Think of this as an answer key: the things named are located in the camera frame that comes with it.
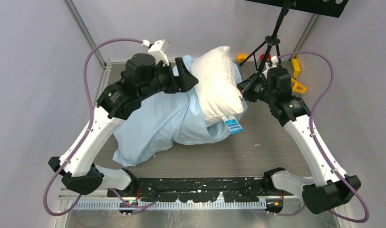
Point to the light blue green pillowcase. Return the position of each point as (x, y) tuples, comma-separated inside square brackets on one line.
[(162, 120)]

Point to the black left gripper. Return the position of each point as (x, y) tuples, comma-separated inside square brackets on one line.
[(183, 82)]

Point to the yellow triangular toy block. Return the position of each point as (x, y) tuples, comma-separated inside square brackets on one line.
[(298, 87)]

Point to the black overhead panel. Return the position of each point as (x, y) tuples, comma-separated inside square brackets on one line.
[(330, 8)]

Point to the yellow rectangular toy block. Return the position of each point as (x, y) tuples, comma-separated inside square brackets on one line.
[(295, 66)]

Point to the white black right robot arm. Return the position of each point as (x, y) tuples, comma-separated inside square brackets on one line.
[(330, 185)]

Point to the orange toy block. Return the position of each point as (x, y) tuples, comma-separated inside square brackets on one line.
[(241, 57)]

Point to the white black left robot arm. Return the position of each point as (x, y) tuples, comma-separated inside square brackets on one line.
[(143, 77)]

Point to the red toy block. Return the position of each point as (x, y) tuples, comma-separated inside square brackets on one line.
[(263, 56)]

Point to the black camera tripod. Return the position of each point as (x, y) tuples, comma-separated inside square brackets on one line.
[(271, 41)]

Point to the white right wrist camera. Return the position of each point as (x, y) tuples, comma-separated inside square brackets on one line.
[(271, 62)]

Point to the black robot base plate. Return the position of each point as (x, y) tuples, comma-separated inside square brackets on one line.
[(235, 189)]

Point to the white pillow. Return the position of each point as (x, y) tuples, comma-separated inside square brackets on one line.
[(217, 88)]

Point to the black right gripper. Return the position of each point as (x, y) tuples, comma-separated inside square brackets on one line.
[(246, 86)]

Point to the white slotted cable duct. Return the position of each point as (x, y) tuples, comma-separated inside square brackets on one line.
[(112, 204)]

